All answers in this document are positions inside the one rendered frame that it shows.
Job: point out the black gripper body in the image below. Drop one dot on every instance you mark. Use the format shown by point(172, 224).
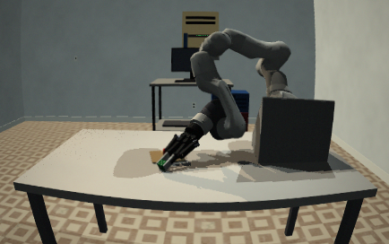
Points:
point(195, 131)

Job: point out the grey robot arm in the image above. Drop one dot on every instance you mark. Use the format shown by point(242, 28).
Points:
point(221, 117)

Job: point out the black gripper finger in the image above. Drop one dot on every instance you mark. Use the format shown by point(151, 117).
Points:
point(172, 147)
point(181, 152)

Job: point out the tan flat mat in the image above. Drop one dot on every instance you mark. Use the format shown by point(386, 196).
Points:
point(156, 155)

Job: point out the green die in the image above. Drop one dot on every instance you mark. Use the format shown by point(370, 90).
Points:
point(160, 163)

